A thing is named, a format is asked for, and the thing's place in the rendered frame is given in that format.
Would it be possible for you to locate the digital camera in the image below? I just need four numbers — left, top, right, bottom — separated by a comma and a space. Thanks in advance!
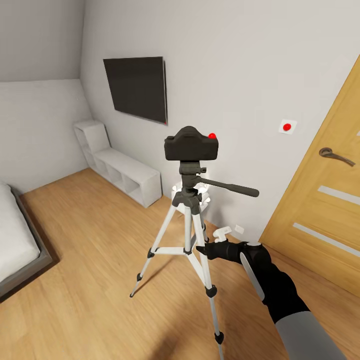
164, 126, 219, 161

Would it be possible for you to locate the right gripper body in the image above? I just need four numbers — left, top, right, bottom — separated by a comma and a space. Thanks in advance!
205, 239, 233, 262

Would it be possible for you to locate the camera tripod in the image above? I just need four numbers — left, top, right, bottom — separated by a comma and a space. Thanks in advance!
130, 160, 260, 360

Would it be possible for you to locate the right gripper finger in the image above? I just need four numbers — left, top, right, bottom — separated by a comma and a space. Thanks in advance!
196, 246, 207, 256

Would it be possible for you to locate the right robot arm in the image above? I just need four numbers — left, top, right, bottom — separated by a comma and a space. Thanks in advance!
196, 226, 348, 360

